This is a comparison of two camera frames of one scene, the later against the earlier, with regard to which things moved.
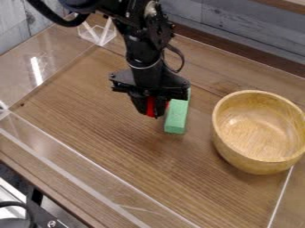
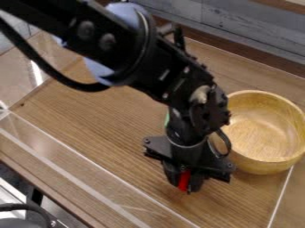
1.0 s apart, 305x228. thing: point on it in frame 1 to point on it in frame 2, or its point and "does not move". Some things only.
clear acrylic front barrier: (103, 201) does not move
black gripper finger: (140, 100) to (173, 173)
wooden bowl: (257, 129) does not move
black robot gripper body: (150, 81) to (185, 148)
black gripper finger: (160, 106) to (196, 181)
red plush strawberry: (150, 106) to (184, 180)
